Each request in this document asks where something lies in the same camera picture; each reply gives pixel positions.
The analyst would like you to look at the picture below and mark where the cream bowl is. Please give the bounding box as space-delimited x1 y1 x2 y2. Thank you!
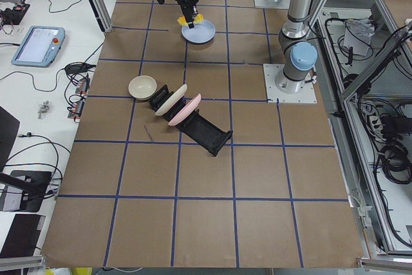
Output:
128 75 157 100

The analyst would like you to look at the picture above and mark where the black monitor stand base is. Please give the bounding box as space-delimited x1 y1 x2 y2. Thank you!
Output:
1 170 52 213

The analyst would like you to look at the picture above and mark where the pink plate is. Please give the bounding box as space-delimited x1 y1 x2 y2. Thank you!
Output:
168 93 201 126

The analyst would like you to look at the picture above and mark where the black dish rack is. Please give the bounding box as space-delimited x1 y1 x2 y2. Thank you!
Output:
149 84 232 156

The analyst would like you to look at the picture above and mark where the black cable bundle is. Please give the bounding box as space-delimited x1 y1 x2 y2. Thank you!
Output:
373 139 412 182

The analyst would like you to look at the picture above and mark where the striped orange bread roll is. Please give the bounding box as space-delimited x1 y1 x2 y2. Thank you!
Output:
176 14 204 26

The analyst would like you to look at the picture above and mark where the blue plate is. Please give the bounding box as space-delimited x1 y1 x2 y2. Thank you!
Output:
181 20 216 44

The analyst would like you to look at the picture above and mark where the blue teach pendant near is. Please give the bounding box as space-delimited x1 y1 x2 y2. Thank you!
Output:
11 26 66 68

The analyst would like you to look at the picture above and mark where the black electronics box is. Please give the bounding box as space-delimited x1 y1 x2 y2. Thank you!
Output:
1 3 30 25

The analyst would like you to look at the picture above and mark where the cream plate in rack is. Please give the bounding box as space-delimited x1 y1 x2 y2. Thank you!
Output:
155 84 187 117

